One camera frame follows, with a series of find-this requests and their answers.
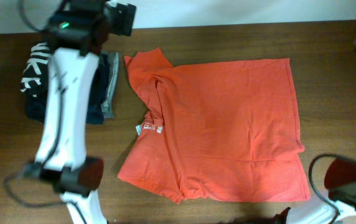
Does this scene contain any red t-shirt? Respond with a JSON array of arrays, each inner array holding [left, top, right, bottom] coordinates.
[[118, 49, 311, 203]]

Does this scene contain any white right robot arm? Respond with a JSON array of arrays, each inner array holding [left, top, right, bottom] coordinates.
[[273, 29, 356, 223]]

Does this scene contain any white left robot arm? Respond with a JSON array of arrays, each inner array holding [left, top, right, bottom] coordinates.
[[25, 0, 136, 223]]

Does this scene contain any navy blue folded shirt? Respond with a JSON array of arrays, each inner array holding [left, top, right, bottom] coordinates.
[[24, 51, 110, 126]]

